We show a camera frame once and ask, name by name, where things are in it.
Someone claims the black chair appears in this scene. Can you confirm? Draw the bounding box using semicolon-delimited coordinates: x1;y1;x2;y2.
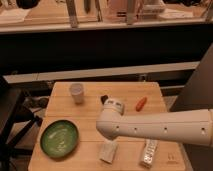
0;75;42;171

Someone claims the clear plastic water bottle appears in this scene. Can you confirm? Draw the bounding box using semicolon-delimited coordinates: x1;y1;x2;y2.
140;139;158;168

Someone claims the white paper cup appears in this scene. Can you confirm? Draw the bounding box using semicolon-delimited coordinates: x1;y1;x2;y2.
70;83;84;104

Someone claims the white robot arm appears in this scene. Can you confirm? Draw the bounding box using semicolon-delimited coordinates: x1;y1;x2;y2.
96;98;213;147

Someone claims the black rectangular block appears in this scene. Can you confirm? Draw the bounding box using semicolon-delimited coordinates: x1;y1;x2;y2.
101;95;109;104

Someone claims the orange carrot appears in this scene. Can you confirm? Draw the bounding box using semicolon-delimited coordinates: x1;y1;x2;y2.
135;97;147;112

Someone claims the green ceramic bowl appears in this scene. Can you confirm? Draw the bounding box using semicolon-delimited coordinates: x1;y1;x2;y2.
40;120;79;159

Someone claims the white sponge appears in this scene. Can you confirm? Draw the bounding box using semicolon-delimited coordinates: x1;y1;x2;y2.
99;140;118;164

